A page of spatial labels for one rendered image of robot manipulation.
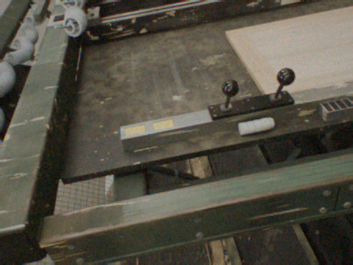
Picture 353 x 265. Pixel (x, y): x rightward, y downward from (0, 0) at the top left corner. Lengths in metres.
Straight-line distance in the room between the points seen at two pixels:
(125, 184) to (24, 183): 0.23
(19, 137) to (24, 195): 0.19
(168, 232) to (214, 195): 0.11
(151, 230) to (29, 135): 0.35
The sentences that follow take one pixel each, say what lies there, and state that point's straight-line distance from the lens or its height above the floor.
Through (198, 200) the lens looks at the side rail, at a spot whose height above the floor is 1.58.
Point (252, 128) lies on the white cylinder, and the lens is 0.81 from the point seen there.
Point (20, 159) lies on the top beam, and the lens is 0.77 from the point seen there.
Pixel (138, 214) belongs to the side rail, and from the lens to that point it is 0.63.
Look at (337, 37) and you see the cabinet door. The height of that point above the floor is 1.10.
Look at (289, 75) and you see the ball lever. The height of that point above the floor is 1.44.
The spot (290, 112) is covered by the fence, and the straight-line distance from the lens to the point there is 0.87.
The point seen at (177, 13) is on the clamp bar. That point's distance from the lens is 1.39.
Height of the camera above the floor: 1.88
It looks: 22 degrees down
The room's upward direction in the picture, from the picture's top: 73 degrees counter-clockwise
